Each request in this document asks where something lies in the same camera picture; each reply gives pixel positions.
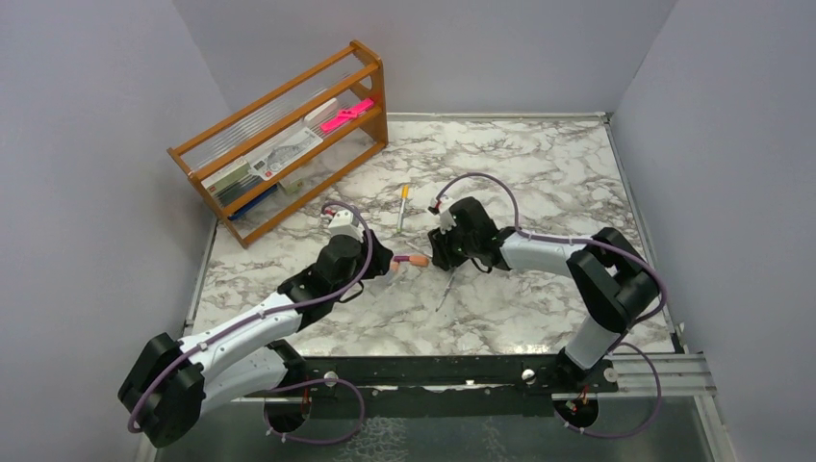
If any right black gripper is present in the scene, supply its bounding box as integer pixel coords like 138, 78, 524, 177
427, 218, 477, 270

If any orange tip white marker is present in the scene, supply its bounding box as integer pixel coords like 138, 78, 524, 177
383, 261, 404, 286

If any white pen yellow end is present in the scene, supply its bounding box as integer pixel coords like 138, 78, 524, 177
405, 242, 431, 258

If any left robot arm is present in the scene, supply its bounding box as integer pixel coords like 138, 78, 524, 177
117, 232, 394, 448

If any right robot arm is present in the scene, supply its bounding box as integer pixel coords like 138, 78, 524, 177
428, 196, 660, 392

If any white grey pen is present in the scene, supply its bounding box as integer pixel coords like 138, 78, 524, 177
435, 269, 456, 312

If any white digital scale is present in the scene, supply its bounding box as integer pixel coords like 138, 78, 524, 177
244, 125, 323, 180

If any wooden rack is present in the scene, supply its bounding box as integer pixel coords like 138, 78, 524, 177
167, 40, 389, 248

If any green white box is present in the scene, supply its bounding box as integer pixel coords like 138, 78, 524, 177
201, 158, 251, 206

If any pink tool on rack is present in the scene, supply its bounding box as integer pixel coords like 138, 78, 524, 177
319, 98, 375, 133

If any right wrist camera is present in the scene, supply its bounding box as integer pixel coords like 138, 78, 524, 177
429, 195, 456, 234

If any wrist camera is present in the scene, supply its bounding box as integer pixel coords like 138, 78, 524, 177
328, 209, 363, 243
429, 195, 456, 234

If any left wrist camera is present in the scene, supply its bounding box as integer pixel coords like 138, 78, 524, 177
328, 209, 363, 243

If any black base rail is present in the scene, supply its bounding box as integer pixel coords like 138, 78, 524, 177
253, 354, 619, 420

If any aluminium frame rail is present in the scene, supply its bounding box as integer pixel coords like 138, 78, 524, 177
609, 353, 718, 398

